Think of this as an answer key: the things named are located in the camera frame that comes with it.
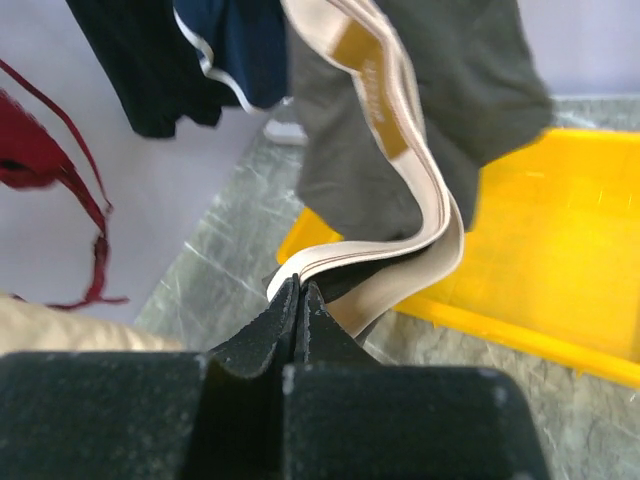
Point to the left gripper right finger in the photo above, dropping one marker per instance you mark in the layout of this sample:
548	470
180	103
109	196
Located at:
347	416

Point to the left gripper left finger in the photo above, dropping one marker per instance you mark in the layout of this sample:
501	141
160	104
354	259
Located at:
151	415

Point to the brown beige underwear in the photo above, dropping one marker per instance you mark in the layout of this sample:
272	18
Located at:
403	103

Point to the beige underwear on hanger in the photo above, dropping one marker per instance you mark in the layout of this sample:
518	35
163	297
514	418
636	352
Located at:
27	327

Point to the black beige-waistband underwear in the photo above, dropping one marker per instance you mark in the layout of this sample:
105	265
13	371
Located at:
153	69

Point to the navy blue underwear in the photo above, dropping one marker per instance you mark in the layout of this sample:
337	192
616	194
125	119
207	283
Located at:
241	44

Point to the yellow plastic tray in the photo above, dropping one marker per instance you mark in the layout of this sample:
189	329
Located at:
551	267

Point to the red lace bra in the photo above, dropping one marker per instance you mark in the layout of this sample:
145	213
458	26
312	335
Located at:
32	159

